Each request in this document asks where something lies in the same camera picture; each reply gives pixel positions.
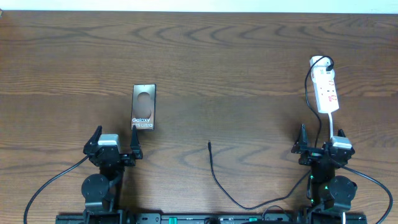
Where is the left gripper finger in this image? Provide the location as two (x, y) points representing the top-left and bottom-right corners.
(130, 125), (141, 154)
(88, 125), (102, 145)

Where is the Galaxy S25 Ultra smartphone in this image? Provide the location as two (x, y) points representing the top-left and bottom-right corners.
(131, 83), (157, 131)

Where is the black USB charging cable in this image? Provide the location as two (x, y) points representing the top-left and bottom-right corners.
(207, 55), (335, 211)

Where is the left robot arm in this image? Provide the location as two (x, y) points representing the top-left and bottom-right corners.
(81, 126), (143, 224)

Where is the white power strip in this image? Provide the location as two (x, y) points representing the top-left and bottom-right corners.
(310, 55), (339, 114)

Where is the white power strip cord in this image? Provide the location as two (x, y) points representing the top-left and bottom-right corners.
(328, 112), (335, 140)

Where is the black mounting rail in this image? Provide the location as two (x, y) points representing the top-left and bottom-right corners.
(55, 213), (368, 224)

